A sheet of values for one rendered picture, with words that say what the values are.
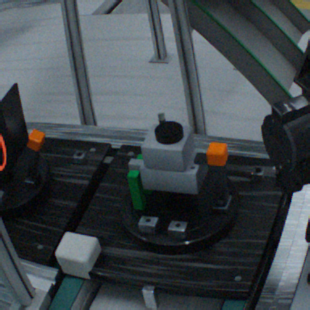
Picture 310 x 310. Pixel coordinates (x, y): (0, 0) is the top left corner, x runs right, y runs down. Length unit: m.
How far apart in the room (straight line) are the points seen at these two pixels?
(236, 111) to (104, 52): 0.36
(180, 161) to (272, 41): 0.36
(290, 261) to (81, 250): 0.25
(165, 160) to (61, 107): 0.54
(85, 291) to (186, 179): 0.19
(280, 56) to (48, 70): 0.57
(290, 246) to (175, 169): 0.17
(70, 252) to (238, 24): 0.44
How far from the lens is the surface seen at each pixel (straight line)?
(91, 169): 0.94
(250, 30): 1.03
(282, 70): 1.03
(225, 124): 1.16
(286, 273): 0.78
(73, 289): 0.81
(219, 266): 0.77
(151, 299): 0.78
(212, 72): 1.30
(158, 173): 0.78
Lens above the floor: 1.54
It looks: 38 degrees down
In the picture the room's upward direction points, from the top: 10 degrees counter-clockwise
